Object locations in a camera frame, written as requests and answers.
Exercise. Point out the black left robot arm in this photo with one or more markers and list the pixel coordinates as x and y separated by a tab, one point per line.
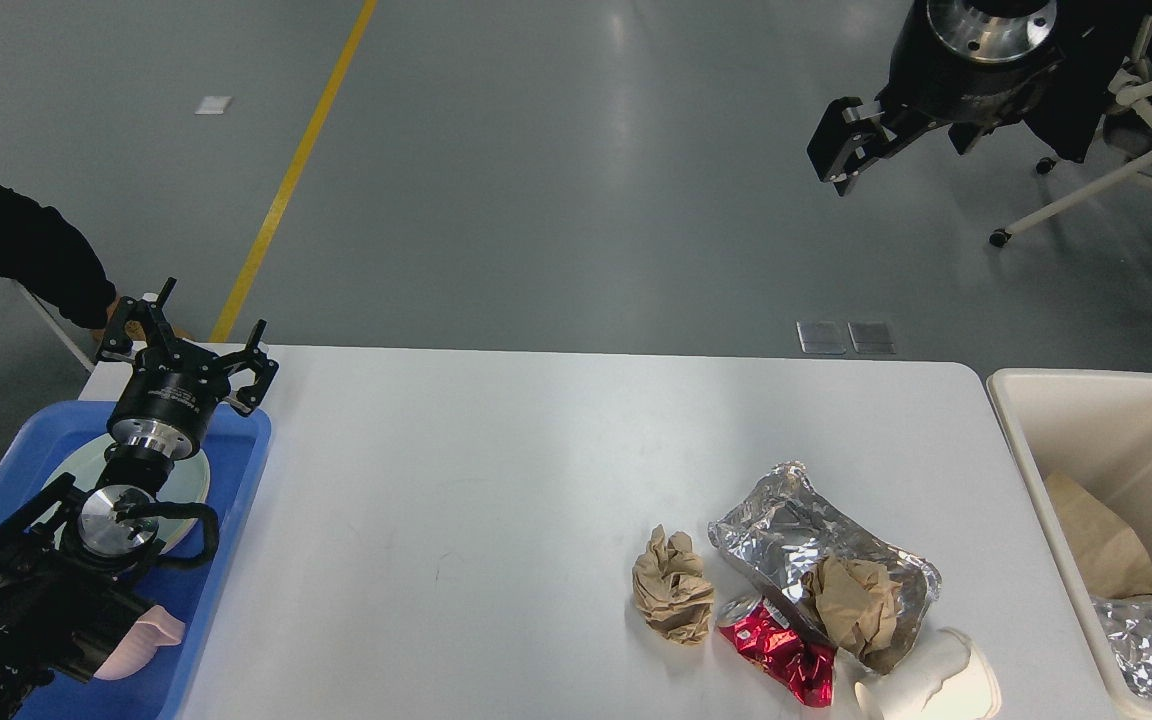
70	558

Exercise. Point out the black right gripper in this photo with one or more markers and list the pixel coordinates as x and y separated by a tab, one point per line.
978	65

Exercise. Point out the blue plastic tray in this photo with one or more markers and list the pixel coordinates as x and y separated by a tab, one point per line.
236	450

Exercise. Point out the clear floor plate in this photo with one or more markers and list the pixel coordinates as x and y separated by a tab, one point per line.
871	338
821	338

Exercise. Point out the crumpled brown paper ball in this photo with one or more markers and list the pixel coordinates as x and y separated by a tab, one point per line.
670	591

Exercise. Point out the white paper cup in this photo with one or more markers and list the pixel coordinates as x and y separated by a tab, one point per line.
945	676

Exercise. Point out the right clear floor plate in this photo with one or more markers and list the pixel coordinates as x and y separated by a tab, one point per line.
871	338

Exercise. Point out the black jacket on chair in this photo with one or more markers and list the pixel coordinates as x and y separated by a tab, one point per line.
1096	37

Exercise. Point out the crushed red can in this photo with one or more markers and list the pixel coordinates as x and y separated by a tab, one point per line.
761	635

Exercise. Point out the crumpled paper in foil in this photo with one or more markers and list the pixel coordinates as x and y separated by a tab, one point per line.
857	602

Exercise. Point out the white floor tag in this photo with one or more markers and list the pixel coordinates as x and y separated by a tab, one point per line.
213	106

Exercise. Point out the person in black left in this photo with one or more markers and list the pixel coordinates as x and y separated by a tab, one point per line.
45	253

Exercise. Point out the large brown paper bag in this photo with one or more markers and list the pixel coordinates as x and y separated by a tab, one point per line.
1108	553

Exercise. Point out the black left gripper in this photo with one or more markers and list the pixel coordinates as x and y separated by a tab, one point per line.
169	412

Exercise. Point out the beige plastic bin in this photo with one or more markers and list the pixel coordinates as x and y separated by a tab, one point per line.
1094	427

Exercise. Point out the white office chair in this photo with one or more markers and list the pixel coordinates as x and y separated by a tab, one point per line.
1091	285

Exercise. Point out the silver foil bag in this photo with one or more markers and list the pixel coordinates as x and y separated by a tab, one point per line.
783	529

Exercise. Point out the left clear floor plate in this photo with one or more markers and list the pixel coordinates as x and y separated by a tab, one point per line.
821	338

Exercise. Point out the pink mug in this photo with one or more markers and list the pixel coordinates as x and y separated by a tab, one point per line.
155	629

